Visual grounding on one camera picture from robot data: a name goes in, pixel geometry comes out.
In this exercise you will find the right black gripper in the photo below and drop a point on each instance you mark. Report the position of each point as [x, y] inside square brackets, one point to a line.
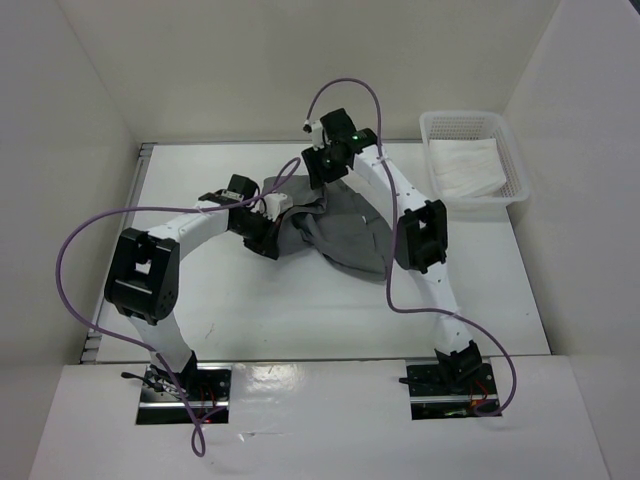
[312, 161]

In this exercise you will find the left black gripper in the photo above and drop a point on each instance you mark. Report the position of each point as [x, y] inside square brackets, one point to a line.
[267, 244]

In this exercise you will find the grey pleated skirt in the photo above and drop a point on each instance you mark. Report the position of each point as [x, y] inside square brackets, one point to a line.
[340, 224]

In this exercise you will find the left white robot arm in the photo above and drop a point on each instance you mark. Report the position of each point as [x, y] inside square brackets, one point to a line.
[143, 280]

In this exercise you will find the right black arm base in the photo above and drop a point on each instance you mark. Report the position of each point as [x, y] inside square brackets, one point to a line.
[430, 398]

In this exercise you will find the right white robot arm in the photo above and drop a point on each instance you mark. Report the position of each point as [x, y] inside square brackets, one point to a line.
[419, 232]

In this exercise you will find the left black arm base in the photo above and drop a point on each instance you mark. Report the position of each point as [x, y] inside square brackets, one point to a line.
[160, 403]

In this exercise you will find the white folded cloth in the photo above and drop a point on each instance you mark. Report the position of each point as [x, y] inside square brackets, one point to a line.
[467, 168]

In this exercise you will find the white plastic basket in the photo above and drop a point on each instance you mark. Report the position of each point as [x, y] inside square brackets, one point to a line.
[476, 125]

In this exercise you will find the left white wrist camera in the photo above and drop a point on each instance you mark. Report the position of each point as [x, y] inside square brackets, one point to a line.
[272, 205]

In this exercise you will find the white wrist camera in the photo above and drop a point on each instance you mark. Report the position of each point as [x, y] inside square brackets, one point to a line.
[272, 205]
[317, 134]

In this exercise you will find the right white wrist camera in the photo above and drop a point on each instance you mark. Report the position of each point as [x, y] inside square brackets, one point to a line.
[317, 134]

